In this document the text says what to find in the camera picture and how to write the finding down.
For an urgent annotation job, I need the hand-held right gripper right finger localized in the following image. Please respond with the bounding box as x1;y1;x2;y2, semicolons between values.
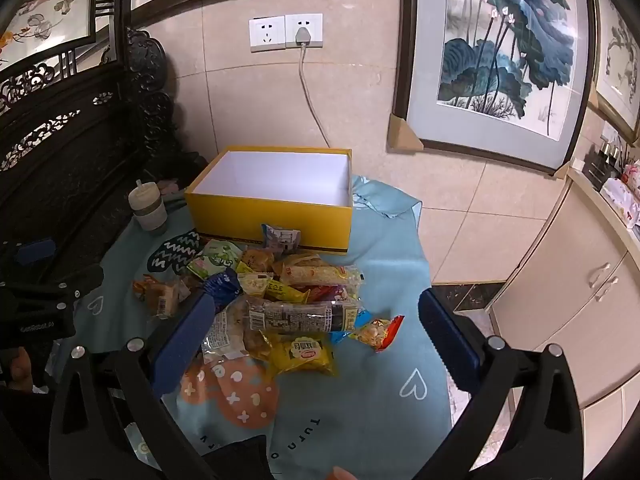
417;289;583;480

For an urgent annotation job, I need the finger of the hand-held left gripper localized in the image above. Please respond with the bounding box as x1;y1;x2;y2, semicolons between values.
0;265;105;308
0;240;56;268

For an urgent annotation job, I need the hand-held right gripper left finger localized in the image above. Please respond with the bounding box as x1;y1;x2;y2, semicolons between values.
47;287;236;480

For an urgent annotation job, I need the white clear snack packet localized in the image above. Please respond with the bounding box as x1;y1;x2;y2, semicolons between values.
201;310;247;363

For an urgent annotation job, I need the orange red chips packet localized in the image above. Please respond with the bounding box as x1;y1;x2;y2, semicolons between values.
352;315;406;353

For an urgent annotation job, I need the pile of mixed snack packets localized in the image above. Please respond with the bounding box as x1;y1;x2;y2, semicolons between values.
132;222;406;378

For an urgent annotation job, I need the yellow green snack packet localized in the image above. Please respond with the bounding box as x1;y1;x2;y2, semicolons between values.
270;334;337;377

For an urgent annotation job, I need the yellow cardboard box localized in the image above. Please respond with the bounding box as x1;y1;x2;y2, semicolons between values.
184;146;354;256

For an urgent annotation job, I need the person's left hand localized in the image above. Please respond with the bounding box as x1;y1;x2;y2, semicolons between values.
7;347;33;393

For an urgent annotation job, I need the teal printed tablecloth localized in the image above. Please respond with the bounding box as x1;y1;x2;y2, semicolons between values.
50;175;451;480

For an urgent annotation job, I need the beige lidded cup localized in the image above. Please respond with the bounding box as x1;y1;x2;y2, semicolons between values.
128;179;168;233

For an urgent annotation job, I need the dark carved wooden chair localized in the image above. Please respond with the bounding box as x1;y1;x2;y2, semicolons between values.
0;0;211;281

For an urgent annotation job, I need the beige cabinet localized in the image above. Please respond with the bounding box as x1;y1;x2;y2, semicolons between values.
487;165;640;480

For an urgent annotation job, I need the pink white packet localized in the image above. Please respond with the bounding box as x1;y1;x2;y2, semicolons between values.
600;162;640;231

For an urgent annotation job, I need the black desk organizer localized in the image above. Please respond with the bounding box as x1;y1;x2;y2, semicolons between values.
582;140;626;191

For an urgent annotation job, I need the painted fish and bird panel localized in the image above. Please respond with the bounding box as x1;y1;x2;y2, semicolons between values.
0;0;98;61

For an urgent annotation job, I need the framed lotus painting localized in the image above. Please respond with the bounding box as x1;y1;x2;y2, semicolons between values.
391;0;598;176

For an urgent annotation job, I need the gold framed bird painting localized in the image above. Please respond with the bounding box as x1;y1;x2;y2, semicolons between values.
587;0;640;143

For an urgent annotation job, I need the grey power cable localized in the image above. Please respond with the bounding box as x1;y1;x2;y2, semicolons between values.
298;42;331;148

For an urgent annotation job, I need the white wall socket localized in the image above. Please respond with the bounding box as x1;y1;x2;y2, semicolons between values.
249;16;287;53
285;13;324;50

